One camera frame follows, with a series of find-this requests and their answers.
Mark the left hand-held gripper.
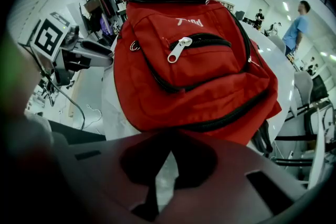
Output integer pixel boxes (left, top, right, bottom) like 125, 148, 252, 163
28, 12, 115, 87

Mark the curved wooden platform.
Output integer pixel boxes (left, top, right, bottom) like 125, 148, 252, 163
68, 70, 82, 118

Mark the white marble table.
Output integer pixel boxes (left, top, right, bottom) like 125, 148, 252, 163
101, 20, 296, 156

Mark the red backpack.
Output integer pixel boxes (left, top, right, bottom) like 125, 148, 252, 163
113, 0, 282, 155

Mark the black office chair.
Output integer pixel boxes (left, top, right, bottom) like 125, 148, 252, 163
310, 74, 330, 103

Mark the grey plastic chair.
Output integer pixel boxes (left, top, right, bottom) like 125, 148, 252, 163
293, 70, 314, 114
267, 35, 287, 55

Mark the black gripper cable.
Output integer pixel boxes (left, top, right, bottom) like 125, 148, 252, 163
38, 67, 86, 131

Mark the white charger cable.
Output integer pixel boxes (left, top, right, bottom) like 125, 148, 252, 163
86, 103, 103, 127

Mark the cluttered clothes rack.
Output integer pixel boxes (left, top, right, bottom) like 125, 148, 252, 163
79, 0, 124, 46

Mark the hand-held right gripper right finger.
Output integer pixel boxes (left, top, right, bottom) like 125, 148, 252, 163
157, 135, 309, 224

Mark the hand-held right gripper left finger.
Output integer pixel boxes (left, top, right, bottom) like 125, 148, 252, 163
59, 135, 173, 223

